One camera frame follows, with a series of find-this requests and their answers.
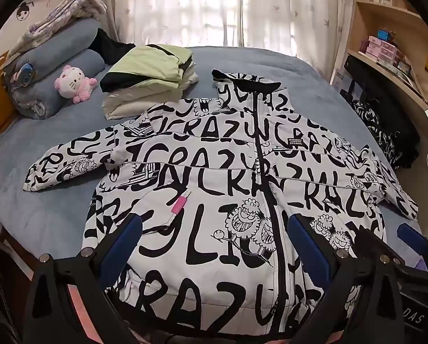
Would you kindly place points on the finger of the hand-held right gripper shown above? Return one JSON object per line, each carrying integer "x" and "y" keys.
{"x": 369, "y": 240}
{"x": 409, "y": 234}

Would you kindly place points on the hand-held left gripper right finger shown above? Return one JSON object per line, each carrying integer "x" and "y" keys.
{"x": 307, "y": 243}

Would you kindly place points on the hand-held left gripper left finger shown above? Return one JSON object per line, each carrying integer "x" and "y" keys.
{"x": 128, "y": 236}

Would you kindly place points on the white black printed jacket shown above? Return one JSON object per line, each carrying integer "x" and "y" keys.
{"x": 199, "y": 150}

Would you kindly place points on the person's purple clothing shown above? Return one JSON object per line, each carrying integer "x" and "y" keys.
{"x": 422, "y": 264}

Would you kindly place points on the black white printed garment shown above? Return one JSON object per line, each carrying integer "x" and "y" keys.
{"x": 386, "y": 122}

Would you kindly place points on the bed with blue sheet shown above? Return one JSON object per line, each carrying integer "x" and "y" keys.
{"x": 74, "y": 125}

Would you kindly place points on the folded cream jacket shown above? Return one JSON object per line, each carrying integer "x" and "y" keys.
{"x": 128, "y": 104}

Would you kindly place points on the white cardboard box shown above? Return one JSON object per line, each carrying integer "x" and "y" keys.
{"x": 343, "y": 79}

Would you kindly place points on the pink white plush cat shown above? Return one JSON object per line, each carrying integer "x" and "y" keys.
{"x": 72, "y": 82}

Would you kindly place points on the rolled blue fleece blanket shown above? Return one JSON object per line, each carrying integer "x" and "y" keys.
{"x": 45, "y": 93}
{"x": 63, "y": 39}

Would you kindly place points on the small patterned box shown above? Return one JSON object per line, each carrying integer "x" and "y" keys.
{"x": 404, "y": 66}

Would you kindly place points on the folded light green jacket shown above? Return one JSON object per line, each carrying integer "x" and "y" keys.
{"x": 145, "y": 64}

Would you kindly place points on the stack of pink boxes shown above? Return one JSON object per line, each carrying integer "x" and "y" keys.
{"x": 378, "y": 48}

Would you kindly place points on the small blue box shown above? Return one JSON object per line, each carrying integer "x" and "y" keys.
{"x": 386, "y": 35}

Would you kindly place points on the light wooden shelf desk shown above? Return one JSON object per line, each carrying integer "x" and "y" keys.
{"x": 414, "y": 25}

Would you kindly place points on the white sheer floral curtain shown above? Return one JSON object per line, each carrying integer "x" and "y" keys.
{"x": 156, "y": 7}
{"x": 296, "y": 7}

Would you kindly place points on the purple white folded blanket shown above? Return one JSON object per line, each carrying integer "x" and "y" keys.
{"x": 67, "y": 10}

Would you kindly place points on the cartoon face wall sticker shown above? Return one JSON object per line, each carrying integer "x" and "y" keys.
{"x": 24, "y": 11}

